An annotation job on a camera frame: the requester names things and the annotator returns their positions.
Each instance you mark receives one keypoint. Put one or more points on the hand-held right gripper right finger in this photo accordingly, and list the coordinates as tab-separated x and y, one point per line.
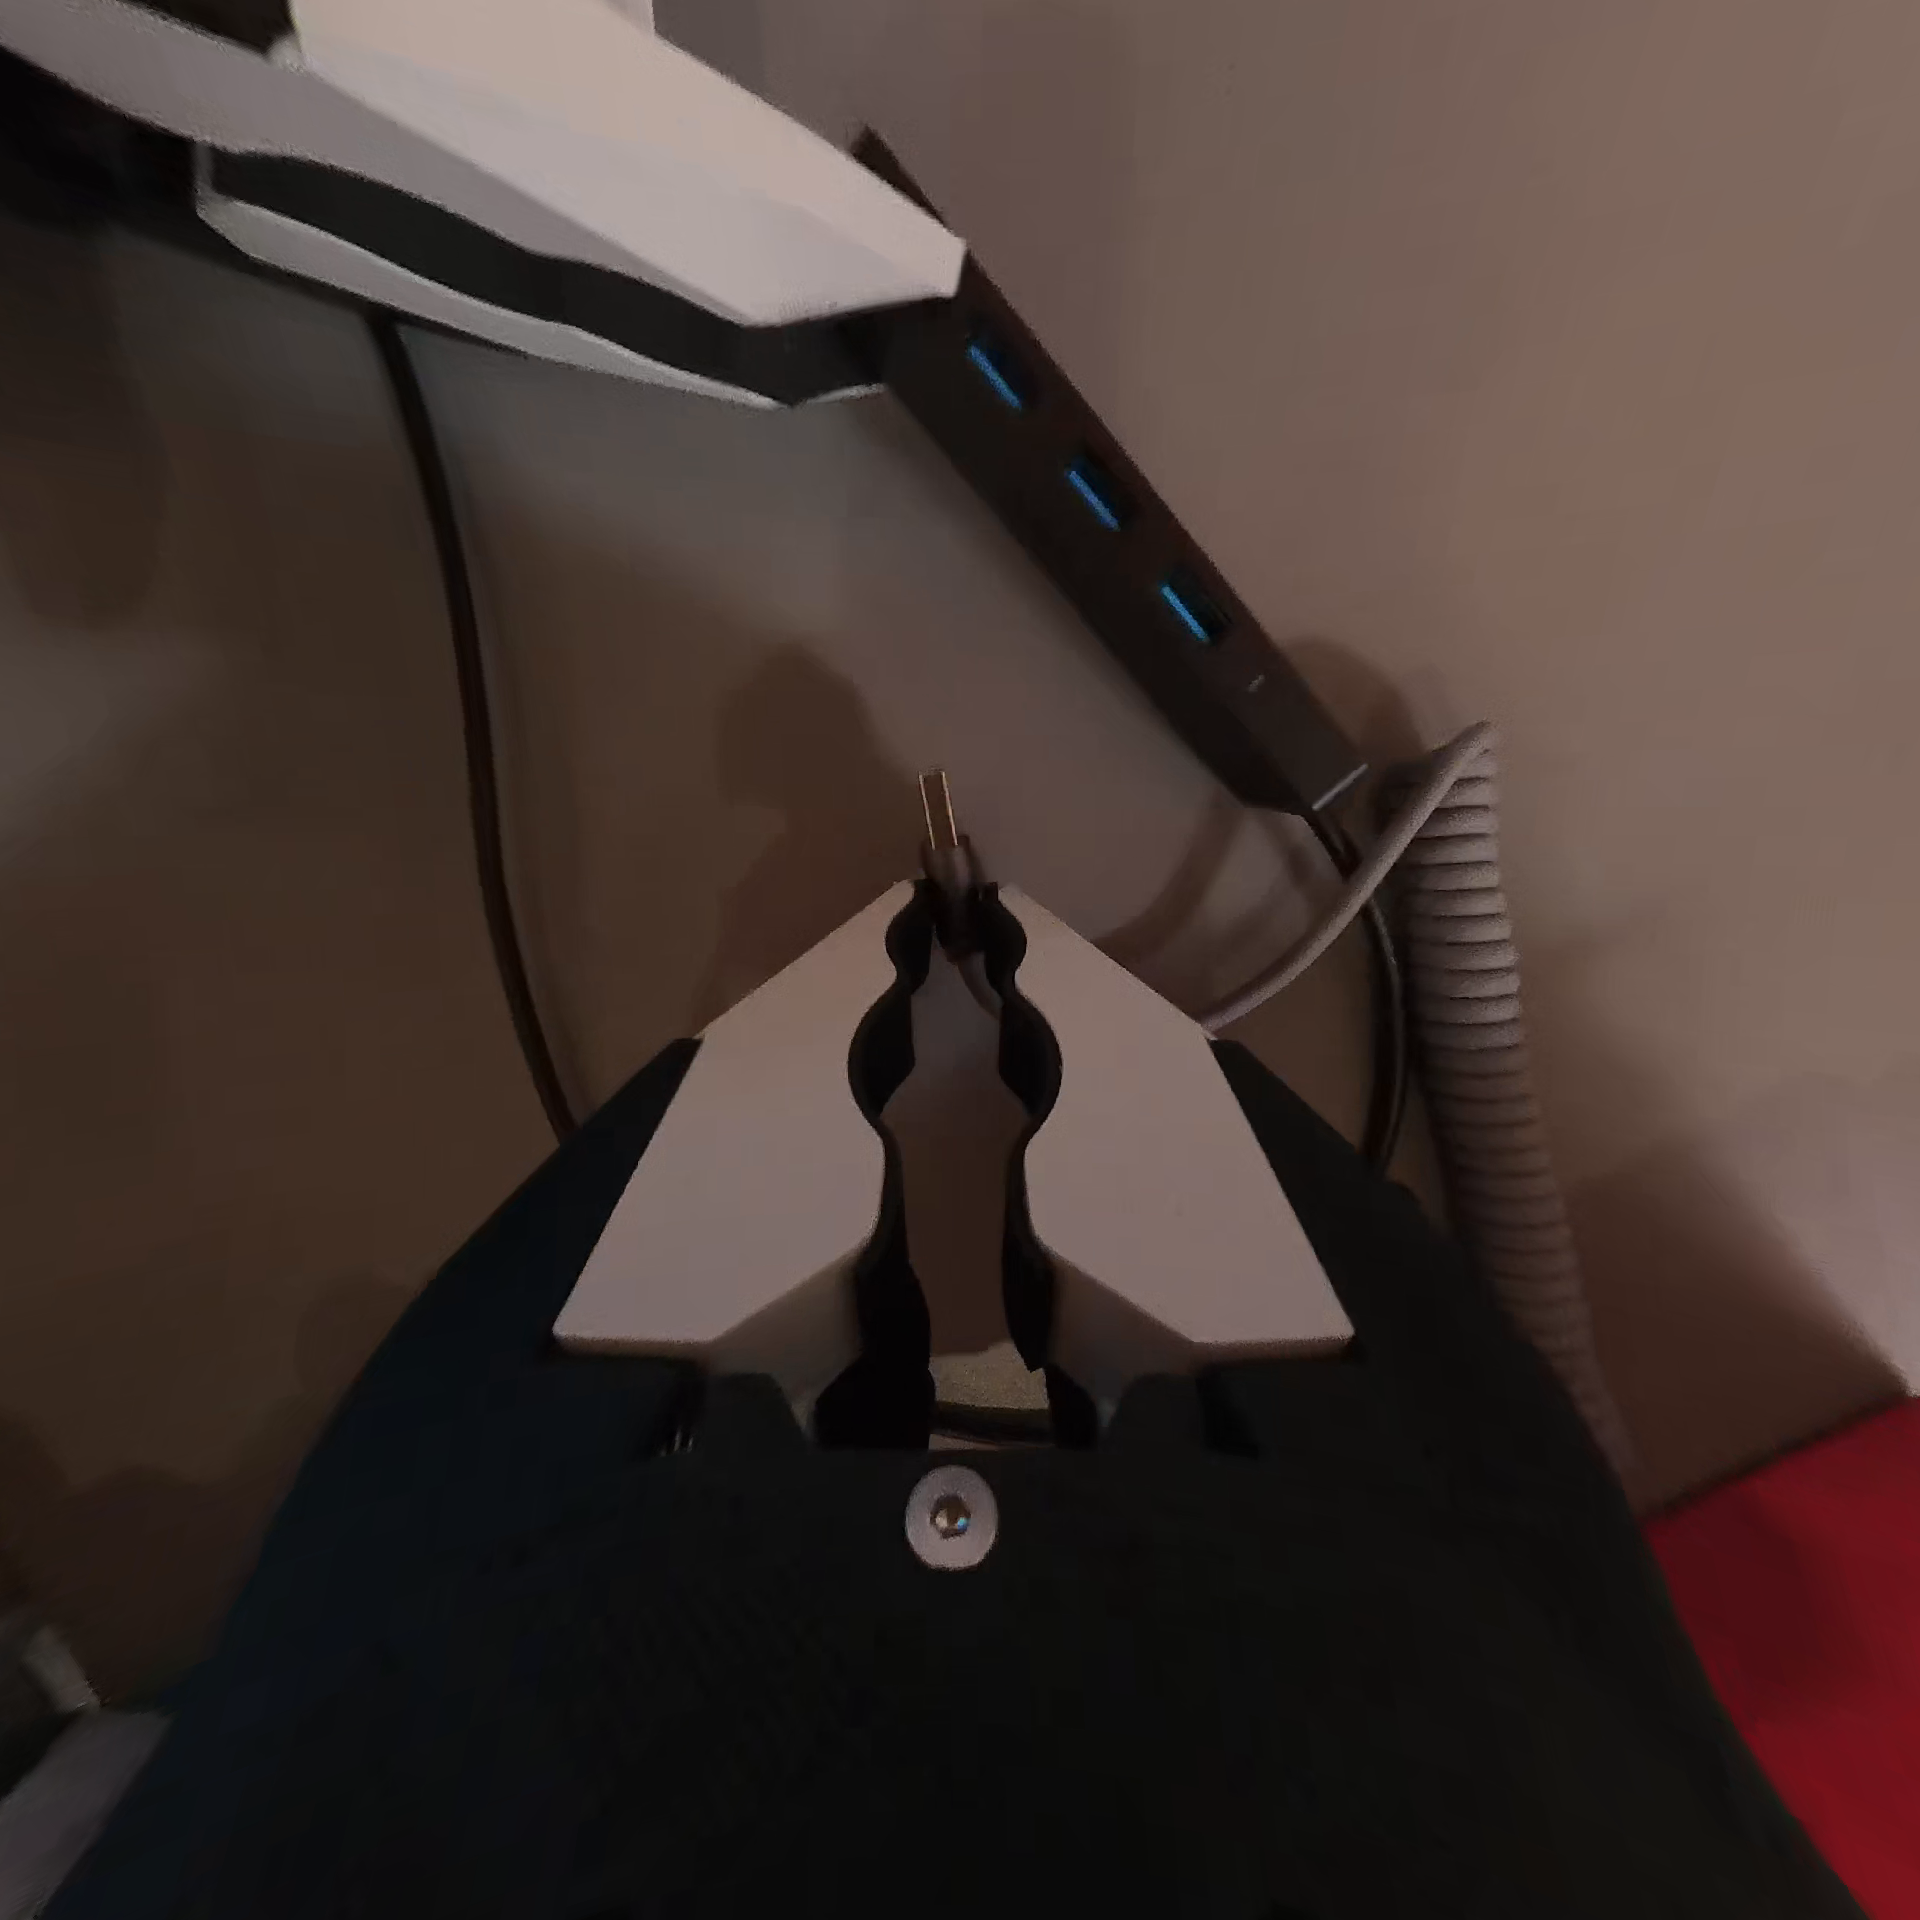
1184	1202

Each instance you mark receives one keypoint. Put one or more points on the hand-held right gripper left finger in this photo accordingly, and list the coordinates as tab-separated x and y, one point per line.
720	1202

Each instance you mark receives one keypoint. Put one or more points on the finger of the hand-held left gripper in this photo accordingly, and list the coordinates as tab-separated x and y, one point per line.
452	270
676	166

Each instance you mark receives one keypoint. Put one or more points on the black usb hub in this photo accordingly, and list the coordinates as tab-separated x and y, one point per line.
1154	571

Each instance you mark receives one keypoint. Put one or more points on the red cloth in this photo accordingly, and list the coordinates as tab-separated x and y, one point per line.
1800	1681

